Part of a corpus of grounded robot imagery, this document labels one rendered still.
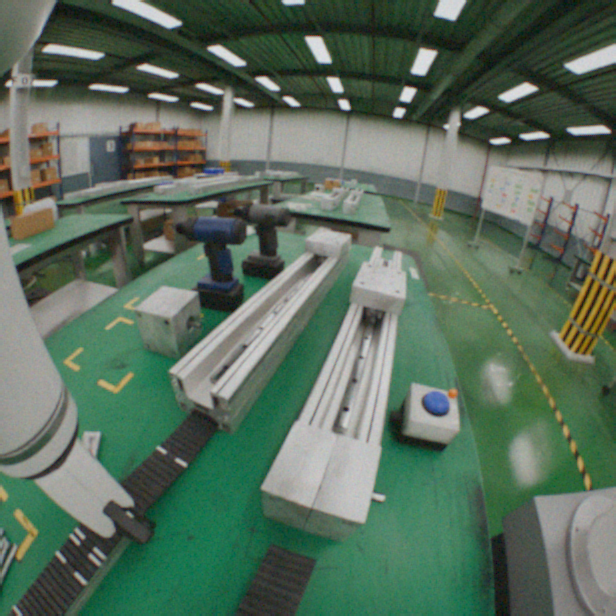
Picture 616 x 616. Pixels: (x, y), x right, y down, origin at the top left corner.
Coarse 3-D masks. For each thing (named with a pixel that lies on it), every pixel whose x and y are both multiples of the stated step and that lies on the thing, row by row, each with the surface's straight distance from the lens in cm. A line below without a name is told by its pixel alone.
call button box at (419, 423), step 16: (416, 384) 45; (416, 400) 42; (400, 416) 45; (416, 416) 40; (432, 416) 41; (448, 416) 43; (400, 432) 43; (416, 432) 42; (432, 432) 42; (448, 432) 42; (432, 448) 45
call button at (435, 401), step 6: (426, 396) 42; (432, 396) 42; (438, 396) 43; (444, 396) 43; (426, 402) 41; (432, 402) 41; (438, 402) 42; (444, 402) 42; (432, 408) 41; (438, 408) 41; (444, 408) 42
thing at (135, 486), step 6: (126, 480) 39; (132, 480) 38; (138, 480) 38; (126, 486) 38; (132, 486) 38; (138, 486) 38; (144, 486) 37; (132, 492) 38; (138, 492) 37; (144, 492) 37; (150, 492) 37; (144, 498) 36; (150, 498) 37; (156, 498) 36; (150, 504) 36
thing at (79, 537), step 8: (80, 528) 38; (72, 536) 38; (80, 536) 38; (88, 536) 37; (80, 544) 38; (88, 544) 37; (96, 544) 37; (88, 552) 37; (96, 552) 36; (104, 552) 36; (96, 560) 36; (104, 560) 36
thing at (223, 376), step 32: (288, 288) 66; (320, 288) 66; (256, 320) 53; (288, 320) 48; (192, 352) 42; (224, 352) 45; (256, 352) 40; (192, 384) 40; (224, 384) 36; (256, 384) 43; (224, 416) 39
